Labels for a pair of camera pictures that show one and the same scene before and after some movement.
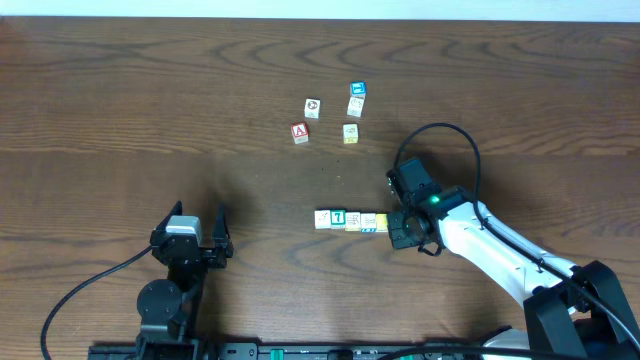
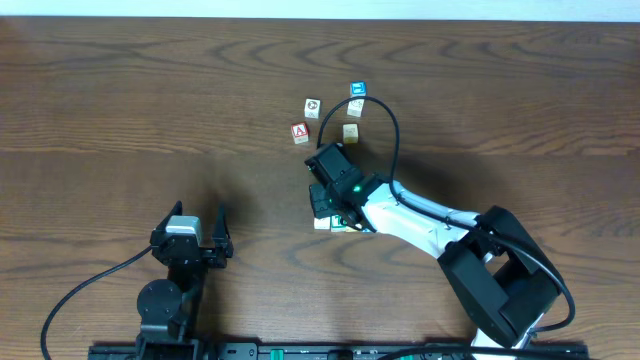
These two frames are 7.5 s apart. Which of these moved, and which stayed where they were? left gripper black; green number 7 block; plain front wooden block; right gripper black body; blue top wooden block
Moved: right gripper black body
Stayed: green number 7 block; plain front wooden block; blue top wooden block; left gripper black
